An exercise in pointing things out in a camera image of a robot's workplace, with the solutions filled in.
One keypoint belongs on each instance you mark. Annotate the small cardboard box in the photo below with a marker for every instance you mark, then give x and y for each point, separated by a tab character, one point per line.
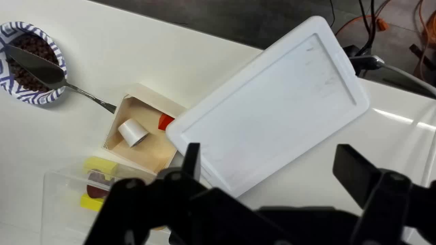
145	105

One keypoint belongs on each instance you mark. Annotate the white plastic container lid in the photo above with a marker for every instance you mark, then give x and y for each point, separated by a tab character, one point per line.
293	96

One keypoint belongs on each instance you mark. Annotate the blue patterned paper bowl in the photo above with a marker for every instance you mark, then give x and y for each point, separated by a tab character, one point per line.
11	33

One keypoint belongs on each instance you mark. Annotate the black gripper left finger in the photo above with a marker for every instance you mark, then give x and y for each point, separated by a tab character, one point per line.
191	164

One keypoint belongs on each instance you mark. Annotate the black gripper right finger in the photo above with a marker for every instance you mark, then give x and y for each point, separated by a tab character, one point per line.
357	176

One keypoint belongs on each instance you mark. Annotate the red object in box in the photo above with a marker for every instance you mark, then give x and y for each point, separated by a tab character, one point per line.
164	122

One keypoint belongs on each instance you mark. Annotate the metal spoon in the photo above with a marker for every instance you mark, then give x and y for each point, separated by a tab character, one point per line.
49	74

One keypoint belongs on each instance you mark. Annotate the yellow sponge block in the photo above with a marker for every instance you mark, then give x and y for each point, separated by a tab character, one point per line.
101	165

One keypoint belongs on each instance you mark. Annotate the small white cup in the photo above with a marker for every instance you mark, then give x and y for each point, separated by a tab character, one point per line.
132	133

